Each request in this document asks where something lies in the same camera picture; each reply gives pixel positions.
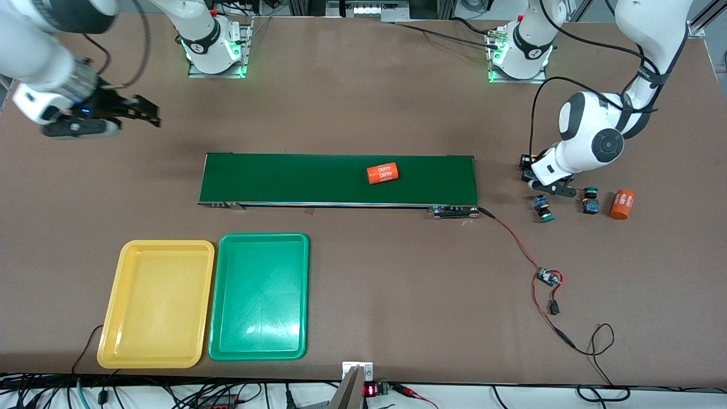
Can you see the small green circuit board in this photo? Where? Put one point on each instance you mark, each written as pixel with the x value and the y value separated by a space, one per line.
pixel 548 277

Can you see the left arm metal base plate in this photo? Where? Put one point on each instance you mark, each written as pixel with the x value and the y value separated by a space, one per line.
pixel 539 80

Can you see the aluminium frame profile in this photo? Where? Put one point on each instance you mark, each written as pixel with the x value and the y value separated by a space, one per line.
pixel 701 28

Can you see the green conveyor belt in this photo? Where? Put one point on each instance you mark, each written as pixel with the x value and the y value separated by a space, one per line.
pixel 318 182

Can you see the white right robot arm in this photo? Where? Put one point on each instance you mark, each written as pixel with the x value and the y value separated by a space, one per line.
pixel 34 57

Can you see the yellow plastic tray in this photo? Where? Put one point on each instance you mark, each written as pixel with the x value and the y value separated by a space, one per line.
pixel 156 307

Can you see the green push button switch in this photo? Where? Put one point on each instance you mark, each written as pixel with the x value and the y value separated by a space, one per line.
pixel 540 204
pixel 590 205

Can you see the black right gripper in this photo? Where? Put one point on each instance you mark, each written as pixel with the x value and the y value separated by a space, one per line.
pixel 109 104

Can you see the power strip red switches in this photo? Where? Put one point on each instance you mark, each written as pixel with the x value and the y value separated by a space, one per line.
pixel 218 404

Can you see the orange cylinder white 4680 print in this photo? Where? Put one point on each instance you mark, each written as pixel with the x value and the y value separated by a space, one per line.
pixel 622 205
pixel 382 173

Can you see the metal clamp bracket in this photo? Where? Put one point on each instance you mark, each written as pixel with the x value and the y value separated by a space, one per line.
pixel 349 392

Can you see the green plastic tray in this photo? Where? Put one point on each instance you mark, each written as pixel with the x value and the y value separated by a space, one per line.
pixel 258 298

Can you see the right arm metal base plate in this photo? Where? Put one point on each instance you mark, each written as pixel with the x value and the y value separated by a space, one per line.
pixel 247 40

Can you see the red digit display module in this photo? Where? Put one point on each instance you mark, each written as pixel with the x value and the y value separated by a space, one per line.
pixel 370 390

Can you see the silver control box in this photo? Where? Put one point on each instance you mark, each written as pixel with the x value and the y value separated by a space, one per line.
pixel 369 10

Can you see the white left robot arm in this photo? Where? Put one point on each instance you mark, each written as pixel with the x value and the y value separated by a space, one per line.
pixel 585 130

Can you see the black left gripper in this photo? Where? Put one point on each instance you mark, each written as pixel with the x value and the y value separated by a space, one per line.
pixel 527 161

